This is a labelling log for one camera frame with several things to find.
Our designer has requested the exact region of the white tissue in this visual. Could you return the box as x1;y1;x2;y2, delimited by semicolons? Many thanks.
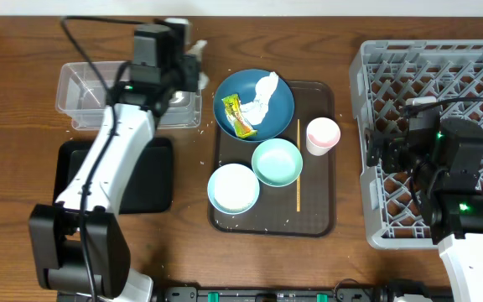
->
241;72;279;126

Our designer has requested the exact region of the grey dishwasher rack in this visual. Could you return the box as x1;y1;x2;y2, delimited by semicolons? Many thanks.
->
349;39;483;249

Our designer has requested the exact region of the brown serving tray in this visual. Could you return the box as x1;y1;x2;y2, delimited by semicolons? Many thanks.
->
208;81;336;237

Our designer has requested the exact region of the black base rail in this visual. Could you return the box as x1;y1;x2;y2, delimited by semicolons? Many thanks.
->
55;286;456;302

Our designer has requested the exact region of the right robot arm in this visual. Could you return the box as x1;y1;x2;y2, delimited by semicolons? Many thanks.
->
364;108;483;301

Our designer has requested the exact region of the yellow green snack wrapper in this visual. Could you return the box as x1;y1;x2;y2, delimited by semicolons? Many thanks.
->
221;94;257;139

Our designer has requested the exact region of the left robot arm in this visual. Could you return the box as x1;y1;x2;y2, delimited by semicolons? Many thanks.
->
29;18;201;301

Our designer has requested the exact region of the black plastic tray bin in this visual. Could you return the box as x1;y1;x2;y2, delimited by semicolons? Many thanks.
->
53;138;174;214

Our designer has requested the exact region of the pink white cup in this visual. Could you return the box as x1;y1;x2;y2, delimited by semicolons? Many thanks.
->
306;117;341;156

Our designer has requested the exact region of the dark blue plate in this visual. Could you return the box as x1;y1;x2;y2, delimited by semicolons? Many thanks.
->
213;69;295;143

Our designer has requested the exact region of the light blue rice bowl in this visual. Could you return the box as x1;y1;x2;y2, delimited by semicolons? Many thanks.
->
207;164;260;216

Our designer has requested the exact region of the clear plastic bin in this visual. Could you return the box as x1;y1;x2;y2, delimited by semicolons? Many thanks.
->
55;62;202;131

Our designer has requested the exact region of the wooden chopstick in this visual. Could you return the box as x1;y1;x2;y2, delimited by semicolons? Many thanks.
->
296;119;301;212

